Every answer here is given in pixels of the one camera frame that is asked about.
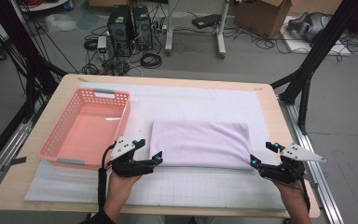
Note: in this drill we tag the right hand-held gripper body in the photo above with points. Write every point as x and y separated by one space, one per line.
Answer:
282 172

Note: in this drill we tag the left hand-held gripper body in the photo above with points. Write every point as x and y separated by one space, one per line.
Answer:
130 168

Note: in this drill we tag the lilac printed towel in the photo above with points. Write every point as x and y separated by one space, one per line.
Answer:
199 143

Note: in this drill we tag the pink plastic basket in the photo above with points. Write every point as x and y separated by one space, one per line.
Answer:
87 133

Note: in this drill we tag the person's right hand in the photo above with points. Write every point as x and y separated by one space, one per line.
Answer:
292 191

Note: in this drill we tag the person's left hand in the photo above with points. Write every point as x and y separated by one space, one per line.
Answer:
119 186

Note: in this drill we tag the white grid mat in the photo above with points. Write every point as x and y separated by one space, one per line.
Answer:
183 189

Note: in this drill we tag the white floor board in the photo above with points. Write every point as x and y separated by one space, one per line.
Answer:
292 45

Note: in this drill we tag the small white device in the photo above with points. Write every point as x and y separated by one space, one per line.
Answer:
102 43

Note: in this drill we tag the black computer tower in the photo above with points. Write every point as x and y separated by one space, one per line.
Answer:
143 28
119 31

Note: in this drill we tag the white-legged desk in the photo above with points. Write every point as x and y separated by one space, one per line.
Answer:
168 28

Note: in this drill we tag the grey rounded device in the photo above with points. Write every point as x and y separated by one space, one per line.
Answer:
309 26

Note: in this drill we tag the open cardboard box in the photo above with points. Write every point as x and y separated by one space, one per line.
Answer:
261 18

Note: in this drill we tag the blue floor sheet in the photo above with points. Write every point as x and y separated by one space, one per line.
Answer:
87 20

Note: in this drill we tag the black flat device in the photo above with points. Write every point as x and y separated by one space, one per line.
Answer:
205 21

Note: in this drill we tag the clear plastic bag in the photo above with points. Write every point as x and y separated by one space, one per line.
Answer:
60 22

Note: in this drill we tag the large cardboard box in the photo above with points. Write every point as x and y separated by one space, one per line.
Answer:
313 6

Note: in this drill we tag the white round table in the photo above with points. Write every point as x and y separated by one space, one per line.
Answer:
43 5

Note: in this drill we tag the aluminium rail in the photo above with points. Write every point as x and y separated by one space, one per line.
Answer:
3 158
313 186

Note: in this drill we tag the black metal frame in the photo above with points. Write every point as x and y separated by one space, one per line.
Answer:
320 46
21 46

